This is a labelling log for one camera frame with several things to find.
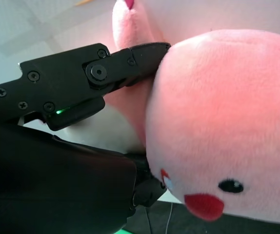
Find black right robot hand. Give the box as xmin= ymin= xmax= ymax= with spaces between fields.
xmin=0 ymin=42 xmax=172 ymax=234

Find pink plush beaver doll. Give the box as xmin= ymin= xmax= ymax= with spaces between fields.
xmin=63 ymin=0 xmax=280 ymax=226

